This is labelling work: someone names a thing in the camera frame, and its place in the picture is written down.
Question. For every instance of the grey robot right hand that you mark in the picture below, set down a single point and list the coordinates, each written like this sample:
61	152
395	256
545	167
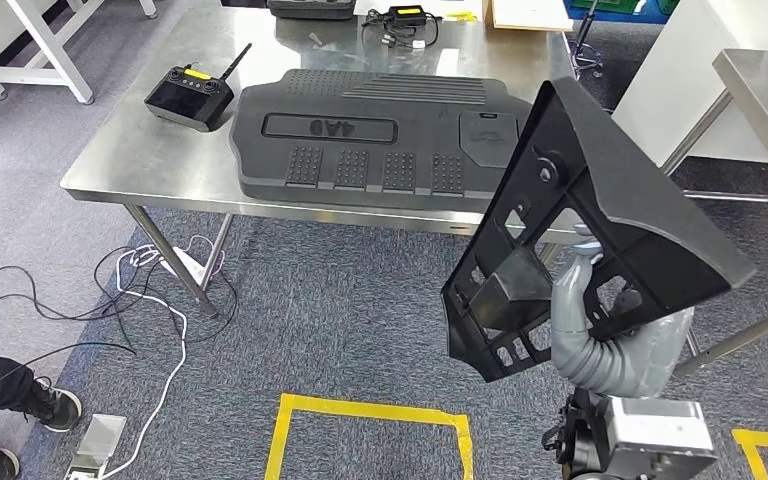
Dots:
569	344

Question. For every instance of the black plastic bracket part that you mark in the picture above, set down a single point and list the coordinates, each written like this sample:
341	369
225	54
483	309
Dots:
649	199

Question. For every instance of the stainless steel workbench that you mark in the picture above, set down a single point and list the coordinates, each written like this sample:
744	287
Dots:
159	159

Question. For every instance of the white cabinet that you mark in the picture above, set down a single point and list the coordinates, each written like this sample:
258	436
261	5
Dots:
669	79

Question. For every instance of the chrome stool base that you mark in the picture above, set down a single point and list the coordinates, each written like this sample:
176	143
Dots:
586	56

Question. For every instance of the open cardboard box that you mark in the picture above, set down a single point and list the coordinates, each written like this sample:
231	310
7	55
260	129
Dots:
530	13

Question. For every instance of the green plastic crate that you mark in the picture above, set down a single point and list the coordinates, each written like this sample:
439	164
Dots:
599	5

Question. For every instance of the small yellow packet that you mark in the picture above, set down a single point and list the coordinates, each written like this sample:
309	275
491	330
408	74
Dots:
462	16

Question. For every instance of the black device with white tag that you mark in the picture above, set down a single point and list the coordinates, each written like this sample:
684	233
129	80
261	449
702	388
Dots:
407	14

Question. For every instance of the white power strip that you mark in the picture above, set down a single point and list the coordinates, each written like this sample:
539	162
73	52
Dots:
185	265

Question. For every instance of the black foam-lined carry case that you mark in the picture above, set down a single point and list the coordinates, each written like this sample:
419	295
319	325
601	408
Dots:
311	8

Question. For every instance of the black remote controller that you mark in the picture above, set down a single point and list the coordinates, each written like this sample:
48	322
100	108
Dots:
185	99

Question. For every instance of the silver floor socket box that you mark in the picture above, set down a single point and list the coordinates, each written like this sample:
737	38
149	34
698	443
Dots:
96	440

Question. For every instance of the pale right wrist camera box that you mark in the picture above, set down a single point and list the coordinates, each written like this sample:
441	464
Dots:
649	430

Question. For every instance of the white table frame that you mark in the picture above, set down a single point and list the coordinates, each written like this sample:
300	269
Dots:
59	66

